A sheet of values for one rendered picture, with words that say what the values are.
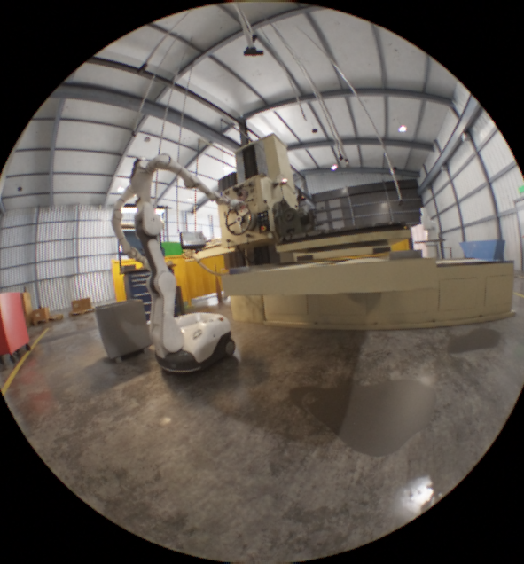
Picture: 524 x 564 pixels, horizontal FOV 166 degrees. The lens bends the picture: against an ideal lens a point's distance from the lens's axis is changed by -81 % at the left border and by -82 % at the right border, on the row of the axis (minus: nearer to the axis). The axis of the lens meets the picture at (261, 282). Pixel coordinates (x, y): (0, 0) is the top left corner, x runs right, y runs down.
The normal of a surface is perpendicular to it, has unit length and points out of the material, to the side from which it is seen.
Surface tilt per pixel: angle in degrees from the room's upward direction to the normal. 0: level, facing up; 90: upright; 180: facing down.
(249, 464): 0
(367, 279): 90
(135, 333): 90
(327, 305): 90
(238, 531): 0
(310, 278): 90
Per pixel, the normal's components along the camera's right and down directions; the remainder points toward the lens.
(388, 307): -0.54, 0.14
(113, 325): 0.83, -0.05
